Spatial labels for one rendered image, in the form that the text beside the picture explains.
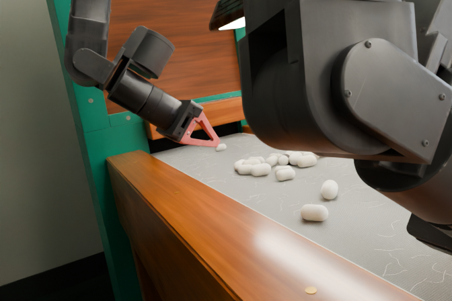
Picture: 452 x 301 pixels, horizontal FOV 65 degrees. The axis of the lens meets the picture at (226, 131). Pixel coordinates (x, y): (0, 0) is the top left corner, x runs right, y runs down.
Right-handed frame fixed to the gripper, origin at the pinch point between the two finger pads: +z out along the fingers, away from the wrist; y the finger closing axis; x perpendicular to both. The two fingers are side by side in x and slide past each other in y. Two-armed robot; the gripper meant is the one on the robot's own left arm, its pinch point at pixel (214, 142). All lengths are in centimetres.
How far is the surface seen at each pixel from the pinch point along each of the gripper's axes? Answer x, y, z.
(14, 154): 39, 135, -28
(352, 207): 1.0, -25.3, 9.7
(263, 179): 1.8, -5.5, 9.1
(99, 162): 15.9, 41.0, -8.5
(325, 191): 0.4, -21.6, 8.2
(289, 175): -0.5, -10.3, 10.2
